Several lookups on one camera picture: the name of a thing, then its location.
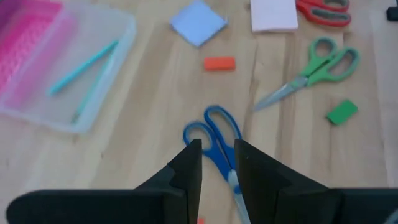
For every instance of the bright teal pencil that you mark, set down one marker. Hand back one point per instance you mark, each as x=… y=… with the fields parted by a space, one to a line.
x=82 y=68

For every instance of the pink sticky note pad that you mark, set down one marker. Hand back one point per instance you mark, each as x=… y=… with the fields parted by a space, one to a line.
x=273 y=15

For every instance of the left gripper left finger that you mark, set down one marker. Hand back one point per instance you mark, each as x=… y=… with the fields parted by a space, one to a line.
x=186 y=180

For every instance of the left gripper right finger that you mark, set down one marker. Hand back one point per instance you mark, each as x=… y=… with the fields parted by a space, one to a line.
x=273 y=193

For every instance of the orange eraser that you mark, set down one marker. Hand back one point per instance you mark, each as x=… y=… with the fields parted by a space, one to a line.
x=219 y=63
x=201 y=221

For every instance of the thin pale teal pencil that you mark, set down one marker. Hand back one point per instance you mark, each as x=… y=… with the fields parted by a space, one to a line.
x=93 y=87

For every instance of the pink lid clear pencil box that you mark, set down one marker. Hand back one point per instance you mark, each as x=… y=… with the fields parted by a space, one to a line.
x=31 y=31

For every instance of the blue sticky note pad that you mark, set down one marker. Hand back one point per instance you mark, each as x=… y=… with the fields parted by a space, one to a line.
x=197 y=23

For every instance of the green eraser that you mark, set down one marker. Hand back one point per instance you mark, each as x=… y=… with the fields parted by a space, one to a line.
x=342 y=112

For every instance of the black frame clamp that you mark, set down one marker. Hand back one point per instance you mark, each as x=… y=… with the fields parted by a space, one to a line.
x=392 y=14

